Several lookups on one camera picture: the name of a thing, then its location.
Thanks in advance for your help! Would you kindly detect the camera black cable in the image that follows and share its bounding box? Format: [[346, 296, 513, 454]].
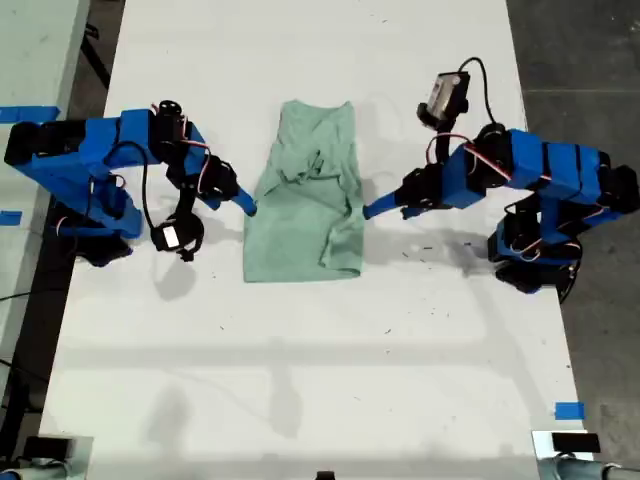
[[139, 142, 159, 234], [455, 57, 499, 129]]

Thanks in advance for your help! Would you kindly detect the pale green T-shirt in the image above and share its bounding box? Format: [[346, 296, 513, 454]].
[[242, 99, 365, 284]]

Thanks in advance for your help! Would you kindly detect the grey tube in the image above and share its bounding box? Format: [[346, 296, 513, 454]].
[[0, 462, 76, 480], [537, 455, 640, 480]]

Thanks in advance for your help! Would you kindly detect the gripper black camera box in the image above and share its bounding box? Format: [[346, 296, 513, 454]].
[[150, 213, 204, 262], [416, 71, 472, 130]]

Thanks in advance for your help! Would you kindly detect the grey plate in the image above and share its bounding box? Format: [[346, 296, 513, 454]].
[[14, 434, 95, 480]]

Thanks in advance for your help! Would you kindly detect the black box on white plate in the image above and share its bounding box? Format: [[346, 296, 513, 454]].
[[550, 432, 601, 454]]

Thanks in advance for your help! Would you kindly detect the black box on grey plate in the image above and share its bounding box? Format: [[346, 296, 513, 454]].
[[22, 435, 71, 459]]

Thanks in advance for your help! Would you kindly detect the square blue tape patch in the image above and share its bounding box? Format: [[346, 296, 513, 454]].
[[554, 401, 586, 421]]

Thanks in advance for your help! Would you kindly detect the long blue tape strip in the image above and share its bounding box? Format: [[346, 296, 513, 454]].
[[0, 104, 61, 124]]

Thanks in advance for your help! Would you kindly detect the black base cable loop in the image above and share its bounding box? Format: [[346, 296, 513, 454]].
[[557, 269, 584, 306]]

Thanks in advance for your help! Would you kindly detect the black stand bar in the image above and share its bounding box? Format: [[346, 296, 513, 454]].
[[79, 19, 112, 89]]

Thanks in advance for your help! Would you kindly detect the camera black stalk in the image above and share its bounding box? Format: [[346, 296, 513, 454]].
[[174, 182, 199, 221], [424, 124, 454, 166]]

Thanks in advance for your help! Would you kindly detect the pale side table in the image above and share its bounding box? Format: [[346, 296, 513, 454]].
[[0, 0, 94, 396]]

